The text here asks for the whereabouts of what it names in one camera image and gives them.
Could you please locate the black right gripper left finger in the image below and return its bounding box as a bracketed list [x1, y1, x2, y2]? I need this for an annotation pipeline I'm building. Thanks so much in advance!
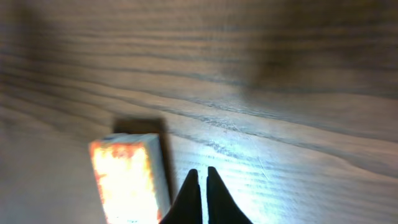
[160, 169, 203, 224]

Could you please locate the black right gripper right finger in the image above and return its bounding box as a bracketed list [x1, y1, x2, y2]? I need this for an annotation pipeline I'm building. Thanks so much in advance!
[206, 167, 252, 224]

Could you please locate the orange snack packet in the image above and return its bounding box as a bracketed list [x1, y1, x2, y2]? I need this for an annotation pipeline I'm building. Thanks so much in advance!
[89, 133, 171, 224]

